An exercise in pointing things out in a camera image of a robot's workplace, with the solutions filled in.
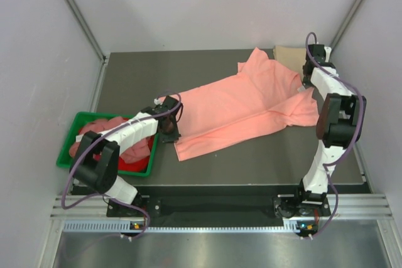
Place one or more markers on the slotted grey cable duct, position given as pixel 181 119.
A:
pixel 125 226

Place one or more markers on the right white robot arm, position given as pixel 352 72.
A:
pixel 338 127

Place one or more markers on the salmon pink t shirt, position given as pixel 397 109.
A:
pixel 262 98

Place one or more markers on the dusty pink shirt in bin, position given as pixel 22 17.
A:
pixel 131 155

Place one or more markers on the green plastic bin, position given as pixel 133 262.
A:
pixel 70 146

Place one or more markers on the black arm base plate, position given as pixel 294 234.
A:
pixel 223 205

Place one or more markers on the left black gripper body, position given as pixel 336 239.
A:
pixel 173 127

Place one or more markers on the aluminium frame rail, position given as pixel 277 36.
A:
pixel 350 207

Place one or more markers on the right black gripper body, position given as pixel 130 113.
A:
pixel 305 82

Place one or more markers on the folded beige t shirt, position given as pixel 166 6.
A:
pixel 292 58

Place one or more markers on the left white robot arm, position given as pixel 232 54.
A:
pixel 96 161

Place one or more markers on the red shirt in bin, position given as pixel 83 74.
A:
pixel 139 166

